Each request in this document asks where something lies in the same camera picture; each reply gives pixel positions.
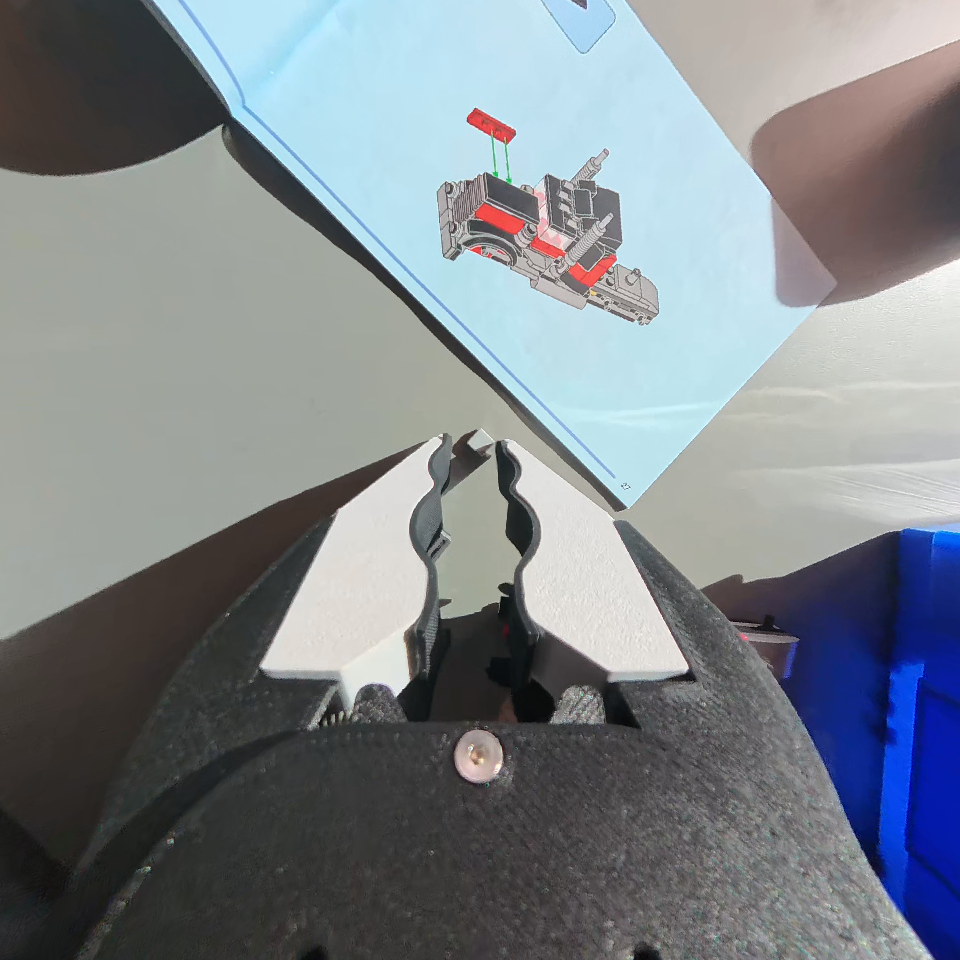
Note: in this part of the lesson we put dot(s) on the light blue instruction booklet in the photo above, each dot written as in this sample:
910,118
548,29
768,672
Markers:
375,112

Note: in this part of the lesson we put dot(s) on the grey desk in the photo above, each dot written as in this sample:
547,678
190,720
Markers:
187,337

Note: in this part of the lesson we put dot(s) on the small grey tile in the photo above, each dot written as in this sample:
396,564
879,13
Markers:
480,439

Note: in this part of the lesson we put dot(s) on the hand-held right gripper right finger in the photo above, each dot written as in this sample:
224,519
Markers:
600,600

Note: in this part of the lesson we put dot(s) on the blue plastic parts bin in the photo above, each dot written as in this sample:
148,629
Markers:
922,712

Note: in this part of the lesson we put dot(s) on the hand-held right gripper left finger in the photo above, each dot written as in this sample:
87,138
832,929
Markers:
352,600

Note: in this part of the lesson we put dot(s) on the black red toy brick truck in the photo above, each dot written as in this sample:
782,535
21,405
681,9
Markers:
765,637

